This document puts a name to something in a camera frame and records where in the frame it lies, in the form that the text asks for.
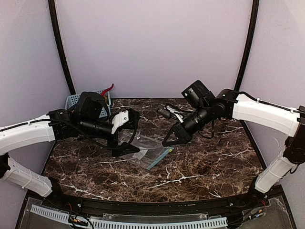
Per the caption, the clear zip top bag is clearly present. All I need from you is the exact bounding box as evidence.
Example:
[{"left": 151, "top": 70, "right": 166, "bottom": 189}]
[{"left": 119, "top": 133, "right": 174, "bottom": 170}]

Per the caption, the black frame post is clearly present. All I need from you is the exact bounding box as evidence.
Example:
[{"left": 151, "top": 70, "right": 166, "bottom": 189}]
[
  {"left": 234, "top": 0, "right": 260, "bottom": 91},
  {"left": 48, "top": 0, "right": 76, "bottom": 95}
]

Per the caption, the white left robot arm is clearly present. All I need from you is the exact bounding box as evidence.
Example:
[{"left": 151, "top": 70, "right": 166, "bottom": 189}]
[{"left": 0, "top": 92, "right": 140, "bottom": 198}]

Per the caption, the black right frame post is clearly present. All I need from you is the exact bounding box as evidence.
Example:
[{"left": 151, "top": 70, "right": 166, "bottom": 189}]
[{"left": 234, "top": 0, "right": 260, "bottom": 91}]

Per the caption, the black front table rail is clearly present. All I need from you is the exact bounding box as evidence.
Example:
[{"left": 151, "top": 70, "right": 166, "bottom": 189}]
[{"left": 43, "top": 194, "right": 263, "bottom": 216}]

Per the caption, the light blue plastic basket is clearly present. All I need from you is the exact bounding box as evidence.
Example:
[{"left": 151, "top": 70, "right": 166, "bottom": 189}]
[{"left": 65, "top": 92, "right": 112, "bottom": 118}]

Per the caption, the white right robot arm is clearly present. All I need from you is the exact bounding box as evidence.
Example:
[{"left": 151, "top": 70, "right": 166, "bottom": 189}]
[{"left": 162, "top": 88, "right": 305, "bottom": 193}]

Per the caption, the white slotted cable duct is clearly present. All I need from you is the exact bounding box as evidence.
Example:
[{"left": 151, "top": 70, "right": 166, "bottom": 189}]
[{"left": 30, "top": 204, "right": 228, "bottom": 229}]

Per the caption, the red toy chili pepper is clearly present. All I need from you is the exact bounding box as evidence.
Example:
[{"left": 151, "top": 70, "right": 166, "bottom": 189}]
[{"left": 101, "top": 83, "right": 114, "bottom": 96}]

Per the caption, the black left frame post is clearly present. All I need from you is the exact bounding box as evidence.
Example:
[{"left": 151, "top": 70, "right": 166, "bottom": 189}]
[{"left": 48, "top": 0, "right": 76, "bottom": 95}]

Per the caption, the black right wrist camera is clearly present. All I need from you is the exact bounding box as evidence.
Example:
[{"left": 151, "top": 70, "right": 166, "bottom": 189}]
[{"left": 157, "top": 80, "right": 213, "bottom": 122}]

